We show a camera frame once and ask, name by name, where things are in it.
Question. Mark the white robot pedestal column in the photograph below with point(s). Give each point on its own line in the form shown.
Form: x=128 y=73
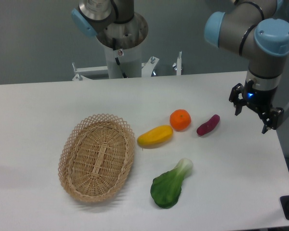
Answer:
x=124 y=41

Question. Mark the woven wicker basket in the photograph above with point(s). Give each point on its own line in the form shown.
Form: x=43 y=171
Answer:
x=97 y=158

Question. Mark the orange tangerine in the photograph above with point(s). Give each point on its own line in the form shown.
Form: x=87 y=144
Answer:
x=180 y=119

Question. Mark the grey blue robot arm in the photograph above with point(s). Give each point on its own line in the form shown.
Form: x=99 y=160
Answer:
x=249 y=30

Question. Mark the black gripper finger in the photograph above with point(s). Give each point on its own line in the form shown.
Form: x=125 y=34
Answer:
x=272 y=118
x=238 y=103

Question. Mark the white metal base frame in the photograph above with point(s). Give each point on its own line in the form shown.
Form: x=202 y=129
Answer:
x=117 y=70

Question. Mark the purple sweet potato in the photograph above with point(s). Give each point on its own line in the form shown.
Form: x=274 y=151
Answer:
x=208 y=126

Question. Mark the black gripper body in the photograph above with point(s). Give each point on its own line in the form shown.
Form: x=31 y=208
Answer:
x=259 y=92

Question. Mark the green bok choy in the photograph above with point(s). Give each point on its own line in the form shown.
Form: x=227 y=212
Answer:
x=166 y=188

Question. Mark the yellow mango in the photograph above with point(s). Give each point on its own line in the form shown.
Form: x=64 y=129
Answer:
x=155 y=136

